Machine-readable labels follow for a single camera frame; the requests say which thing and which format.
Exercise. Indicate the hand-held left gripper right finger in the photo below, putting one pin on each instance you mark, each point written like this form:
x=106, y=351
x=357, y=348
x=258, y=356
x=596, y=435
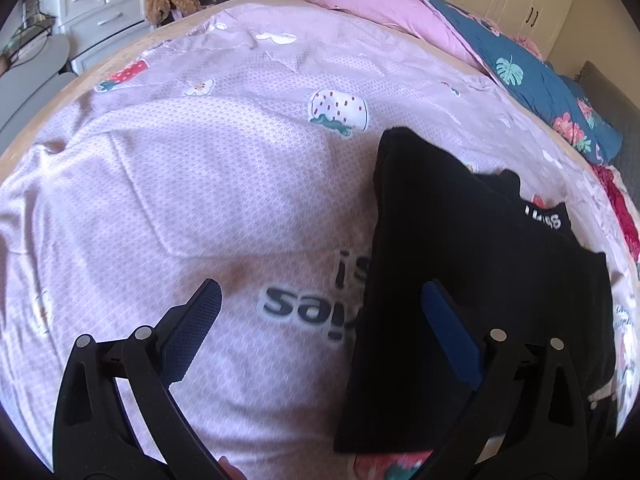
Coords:
x=450, y=330

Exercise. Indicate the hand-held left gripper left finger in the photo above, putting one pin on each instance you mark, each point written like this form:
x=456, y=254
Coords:
x=192, y=330

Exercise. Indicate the black pants with orange patches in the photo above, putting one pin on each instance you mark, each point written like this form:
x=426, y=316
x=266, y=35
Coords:
x=425, y=220

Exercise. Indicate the person's left hand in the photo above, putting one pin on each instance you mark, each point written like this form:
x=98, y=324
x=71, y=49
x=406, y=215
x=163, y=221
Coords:
x=232, y=470

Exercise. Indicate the lilac strawberry print bedsheet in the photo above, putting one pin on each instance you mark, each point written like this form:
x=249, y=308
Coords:
x=200, y=185

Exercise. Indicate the red floral cloth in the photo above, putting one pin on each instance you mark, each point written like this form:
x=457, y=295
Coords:
x=625, y=210

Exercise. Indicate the beige bed mattress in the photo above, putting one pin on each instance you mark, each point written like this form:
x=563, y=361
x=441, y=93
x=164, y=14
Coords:
x=20, y=145

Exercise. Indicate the blue floral quilt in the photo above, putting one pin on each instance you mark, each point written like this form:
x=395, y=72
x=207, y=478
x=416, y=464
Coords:
x=530, y=80

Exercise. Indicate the grey padded headboard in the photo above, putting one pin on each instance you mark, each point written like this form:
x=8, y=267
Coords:
x=610, y=105

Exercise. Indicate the pink ruffled cloth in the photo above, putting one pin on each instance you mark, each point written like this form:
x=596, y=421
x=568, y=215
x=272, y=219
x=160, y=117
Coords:
x=529, y=47

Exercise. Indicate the grey curved desk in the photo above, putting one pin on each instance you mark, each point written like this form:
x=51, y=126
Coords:
x=35, y=55

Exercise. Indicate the white drawer cabinet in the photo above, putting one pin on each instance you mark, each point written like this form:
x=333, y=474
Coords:
x=100, y=20

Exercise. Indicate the pink pillow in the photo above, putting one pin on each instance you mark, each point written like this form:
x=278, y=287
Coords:
x=380, y=0

